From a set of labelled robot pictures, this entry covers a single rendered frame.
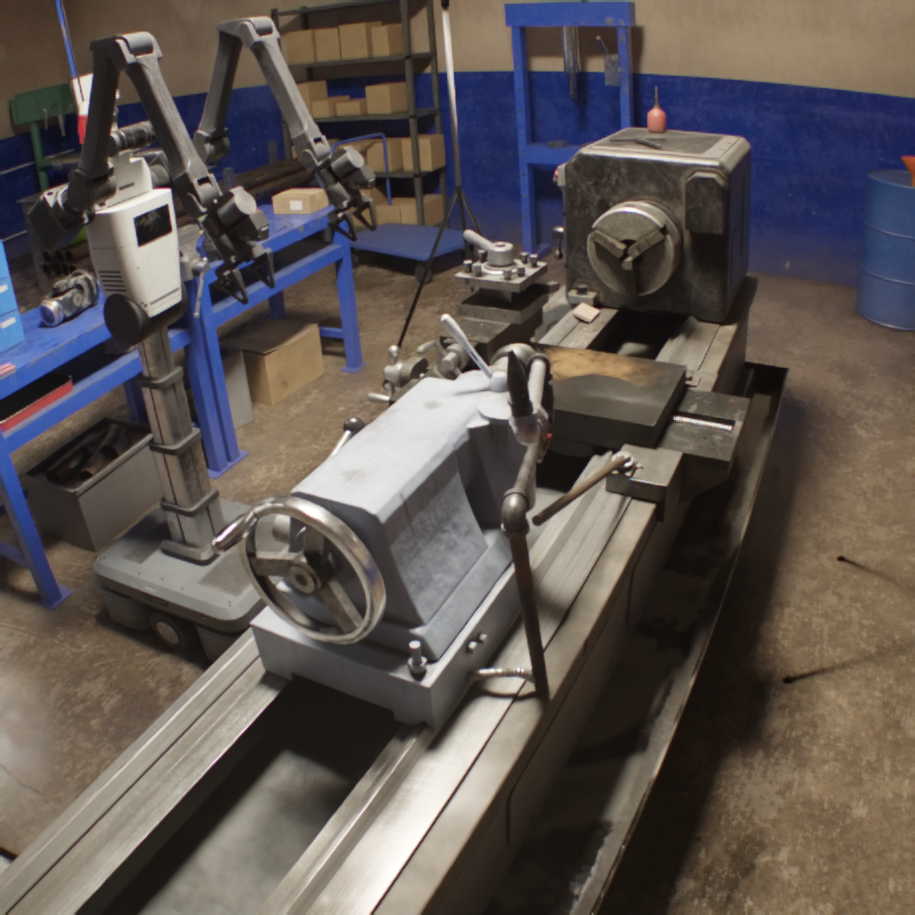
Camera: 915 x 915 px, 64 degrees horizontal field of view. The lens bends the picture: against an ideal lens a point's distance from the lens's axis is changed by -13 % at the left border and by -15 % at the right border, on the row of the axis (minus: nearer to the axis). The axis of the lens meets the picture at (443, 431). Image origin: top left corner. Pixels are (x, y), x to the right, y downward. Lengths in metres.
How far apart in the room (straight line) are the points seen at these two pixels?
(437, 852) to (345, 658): 0.31
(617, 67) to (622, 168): 2.84
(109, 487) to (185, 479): 0.84
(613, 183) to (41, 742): 2.37
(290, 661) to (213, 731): 0.16
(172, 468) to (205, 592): 0.38
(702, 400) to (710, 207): 0.64
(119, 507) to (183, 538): 0.76
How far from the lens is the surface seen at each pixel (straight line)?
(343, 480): 1.11
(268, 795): 1.30
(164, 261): 2.27
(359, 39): 6.26
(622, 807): 1.63
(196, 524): 2.55
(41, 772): 2.51
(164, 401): 2.38
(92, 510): 3.23
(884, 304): 5.15
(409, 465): 1.13
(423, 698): 1.14
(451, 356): 1.80
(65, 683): 2.75
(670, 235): 2.25
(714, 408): 1.91
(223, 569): 2.55
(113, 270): 2.23
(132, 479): 3.36
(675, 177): 2.40
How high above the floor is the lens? 1.74
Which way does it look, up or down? 29 degrees down
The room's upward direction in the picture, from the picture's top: 5 degrees counter-clockwise
